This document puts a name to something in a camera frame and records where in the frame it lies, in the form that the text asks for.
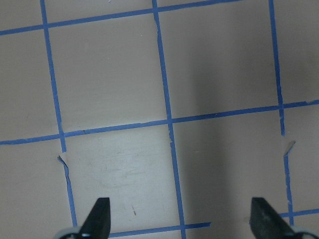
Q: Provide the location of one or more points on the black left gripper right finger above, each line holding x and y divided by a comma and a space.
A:
266, 223

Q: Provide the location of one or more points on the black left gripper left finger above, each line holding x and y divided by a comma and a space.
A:
97, 224

